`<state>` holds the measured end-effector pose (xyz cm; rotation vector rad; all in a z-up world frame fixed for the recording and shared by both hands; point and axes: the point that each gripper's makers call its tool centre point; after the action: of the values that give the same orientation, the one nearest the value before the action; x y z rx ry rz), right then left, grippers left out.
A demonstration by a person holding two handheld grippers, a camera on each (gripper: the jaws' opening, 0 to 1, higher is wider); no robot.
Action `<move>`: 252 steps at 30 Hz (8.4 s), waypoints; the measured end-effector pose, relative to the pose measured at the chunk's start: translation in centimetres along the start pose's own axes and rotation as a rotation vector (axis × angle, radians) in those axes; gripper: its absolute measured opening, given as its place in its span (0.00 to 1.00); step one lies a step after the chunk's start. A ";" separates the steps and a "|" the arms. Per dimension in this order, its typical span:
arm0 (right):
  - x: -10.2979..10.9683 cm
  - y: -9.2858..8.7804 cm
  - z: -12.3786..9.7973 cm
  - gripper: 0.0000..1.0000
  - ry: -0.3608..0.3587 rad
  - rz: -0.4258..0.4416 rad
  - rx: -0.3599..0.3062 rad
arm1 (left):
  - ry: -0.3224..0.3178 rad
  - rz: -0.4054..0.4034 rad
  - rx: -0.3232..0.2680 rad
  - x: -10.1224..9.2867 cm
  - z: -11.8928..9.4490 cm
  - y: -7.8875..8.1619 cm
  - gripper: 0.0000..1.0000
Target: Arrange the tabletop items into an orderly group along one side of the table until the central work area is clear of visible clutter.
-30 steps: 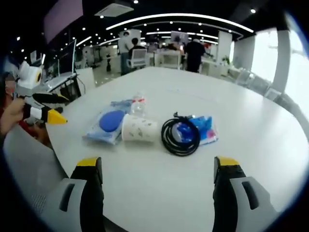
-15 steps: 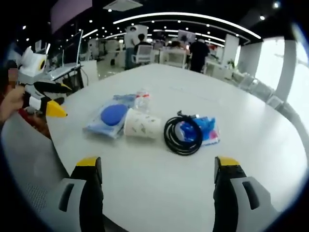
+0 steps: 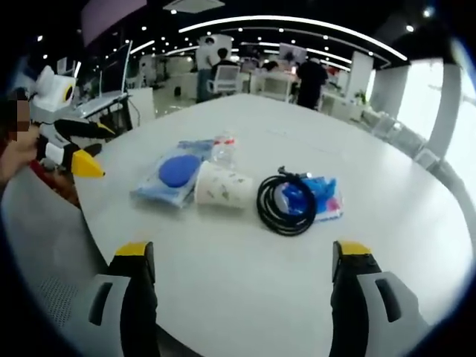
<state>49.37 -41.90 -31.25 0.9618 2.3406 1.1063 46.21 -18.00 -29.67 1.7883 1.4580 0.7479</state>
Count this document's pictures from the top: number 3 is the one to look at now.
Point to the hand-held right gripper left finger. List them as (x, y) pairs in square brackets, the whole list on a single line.
[(111, 316)]

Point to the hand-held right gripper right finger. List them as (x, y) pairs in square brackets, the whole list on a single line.
[(372, 316)]

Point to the blue packet with round sponge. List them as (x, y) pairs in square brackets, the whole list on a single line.
[(167, 178)]

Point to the white office chair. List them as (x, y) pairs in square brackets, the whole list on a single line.
[(223, 80)]

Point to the blue and pink packet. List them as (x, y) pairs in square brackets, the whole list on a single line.
[(329, 202)]

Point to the white side desk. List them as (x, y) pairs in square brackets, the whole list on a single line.
[(100, 106)]

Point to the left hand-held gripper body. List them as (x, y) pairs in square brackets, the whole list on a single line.
[(50, 96)]

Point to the person's left hand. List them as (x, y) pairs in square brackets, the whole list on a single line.
[(24, 148)]

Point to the row of white chairs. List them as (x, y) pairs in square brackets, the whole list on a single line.
[(405, 137)]

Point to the grey chair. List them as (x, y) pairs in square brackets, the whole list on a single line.
[(41, 241)]

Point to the potted plant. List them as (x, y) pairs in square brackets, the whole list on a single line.
[(360, 96)]

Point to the computer monitor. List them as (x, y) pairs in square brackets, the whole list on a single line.
[(115, 70)]

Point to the clear plastic bottle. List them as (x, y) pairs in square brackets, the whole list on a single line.
[(225, 150)]

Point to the person's red clothing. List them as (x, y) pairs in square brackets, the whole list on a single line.
[(56, 180)]

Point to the white printed paper cup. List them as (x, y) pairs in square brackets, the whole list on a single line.
[(223, 187)]

